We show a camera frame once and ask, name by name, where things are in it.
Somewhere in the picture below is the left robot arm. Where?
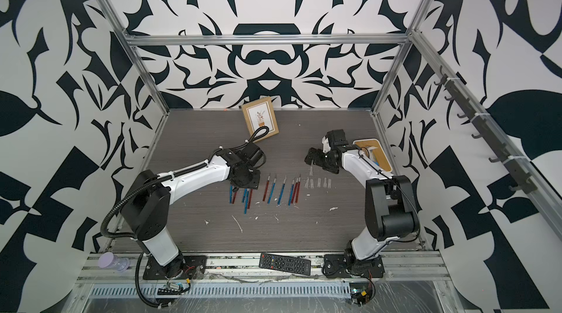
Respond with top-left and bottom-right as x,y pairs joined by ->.
100,142 -> 266,267

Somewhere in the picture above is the white cable duct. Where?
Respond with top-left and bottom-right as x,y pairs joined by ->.
89,282 -> 352,299

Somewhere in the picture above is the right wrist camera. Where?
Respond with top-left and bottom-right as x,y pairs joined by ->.
321,135 -> 333,154

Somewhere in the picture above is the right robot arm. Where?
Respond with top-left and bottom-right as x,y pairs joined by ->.
304,130 -> 420,261

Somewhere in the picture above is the red knife capped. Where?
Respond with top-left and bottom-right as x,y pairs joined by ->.
263,174 -> 271,202

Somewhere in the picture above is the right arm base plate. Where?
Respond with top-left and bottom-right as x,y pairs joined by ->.
322,254 -> 385,279

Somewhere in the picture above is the wooden picture frame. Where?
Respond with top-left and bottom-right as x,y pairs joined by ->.
241,97 -> 280,141

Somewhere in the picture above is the black wall hook rail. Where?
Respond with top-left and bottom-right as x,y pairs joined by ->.
436,73 -> 539,195

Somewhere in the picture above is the white box with wooden lid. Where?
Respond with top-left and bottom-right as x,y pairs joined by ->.
353,138 -> 392,172

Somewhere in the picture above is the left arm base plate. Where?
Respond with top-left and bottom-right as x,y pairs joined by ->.
143,255 -> 208,280

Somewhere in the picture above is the red carving knife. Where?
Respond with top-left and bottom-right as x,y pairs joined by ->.
293,175 -> 301,204
290,177 -> 300,204
246,189 -> 253,210

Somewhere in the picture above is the black remote control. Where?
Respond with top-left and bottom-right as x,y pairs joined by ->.
258,252 -> 312,276

